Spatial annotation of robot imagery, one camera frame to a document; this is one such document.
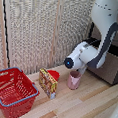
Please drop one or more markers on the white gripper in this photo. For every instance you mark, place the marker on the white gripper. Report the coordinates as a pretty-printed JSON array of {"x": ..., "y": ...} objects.
[{"x": 82, "y": 69}]

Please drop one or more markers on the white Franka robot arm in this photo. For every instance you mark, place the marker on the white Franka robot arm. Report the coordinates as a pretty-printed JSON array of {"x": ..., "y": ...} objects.
[{"x": 99, "y": 37}]

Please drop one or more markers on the pink plastic cup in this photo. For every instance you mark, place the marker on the pink plastic cup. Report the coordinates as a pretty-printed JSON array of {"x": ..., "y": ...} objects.
[{"x": 74, "y": 81}]

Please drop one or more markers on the red bowl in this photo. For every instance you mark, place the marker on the red bowl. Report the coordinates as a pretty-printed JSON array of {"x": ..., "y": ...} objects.
[{"x": 54, "y": 75}]

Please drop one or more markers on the colourful food carton box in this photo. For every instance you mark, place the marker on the colourful food carton box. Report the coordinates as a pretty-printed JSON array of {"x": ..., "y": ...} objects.
[{"x": 47, "y": 83}]

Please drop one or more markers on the beige woven folding screen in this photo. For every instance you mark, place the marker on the beige woven folding screen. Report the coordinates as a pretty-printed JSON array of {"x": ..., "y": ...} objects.
[{"x": 30, "y": 29}]

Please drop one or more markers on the red plastic shopping basket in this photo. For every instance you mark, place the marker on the red plastic shopping basket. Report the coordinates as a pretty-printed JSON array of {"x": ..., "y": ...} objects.
[{"x": 13, "y": 92}]

